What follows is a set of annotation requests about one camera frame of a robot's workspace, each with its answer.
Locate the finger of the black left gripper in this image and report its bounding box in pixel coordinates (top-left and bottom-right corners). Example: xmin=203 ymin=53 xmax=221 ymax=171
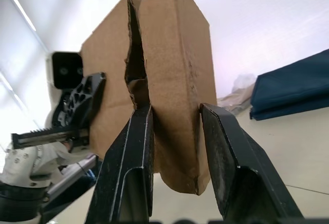
xmin=67 ymin=72 xmax=107 ymax=134

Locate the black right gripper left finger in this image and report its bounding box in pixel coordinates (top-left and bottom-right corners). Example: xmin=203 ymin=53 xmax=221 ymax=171
xmin=84 ymin=104 xmax=155 ymax=222

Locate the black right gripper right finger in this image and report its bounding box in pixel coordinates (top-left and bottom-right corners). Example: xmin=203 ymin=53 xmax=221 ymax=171
xmin=199 ymin=102 xmax=305 ymax=221

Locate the small brown cardboard box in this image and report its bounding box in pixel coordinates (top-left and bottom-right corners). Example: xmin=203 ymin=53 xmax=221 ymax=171
xmin=81 ymin=0 xmax=218 ymax=196

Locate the silver metal bar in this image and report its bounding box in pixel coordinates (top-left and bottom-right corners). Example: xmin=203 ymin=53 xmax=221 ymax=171
xmin=47 ymin=154 xmax=100 ymax=199

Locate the crumpled clear plastic bag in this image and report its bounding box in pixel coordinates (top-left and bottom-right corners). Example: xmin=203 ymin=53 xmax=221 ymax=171
xmin=217 ymin=72 xmax=258 ymax=116

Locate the dark blue fabric case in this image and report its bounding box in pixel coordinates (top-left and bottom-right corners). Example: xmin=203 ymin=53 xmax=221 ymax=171
xmin=249 ymin=48 xmax=329 ymax=121

